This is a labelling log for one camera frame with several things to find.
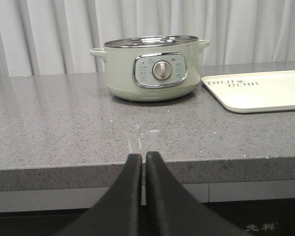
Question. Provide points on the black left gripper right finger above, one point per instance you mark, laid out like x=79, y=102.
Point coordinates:
x=177, y=201

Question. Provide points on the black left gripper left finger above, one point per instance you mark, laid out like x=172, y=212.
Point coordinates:
x=117, y=212

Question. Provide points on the cream bear serving tray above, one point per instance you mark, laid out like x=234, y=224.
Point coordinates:
x=254, y=92

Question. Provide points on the black built-in disinfection cabinet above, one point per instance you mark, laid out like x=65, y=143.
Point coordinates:
x=239, y=218

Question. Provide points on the green electric cooking pot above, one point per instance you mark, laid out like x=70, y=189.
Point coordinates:
x=152, y=68

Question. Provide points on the white pleated curtain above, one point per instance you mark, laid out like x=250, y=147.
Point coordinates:
x=46, y=37

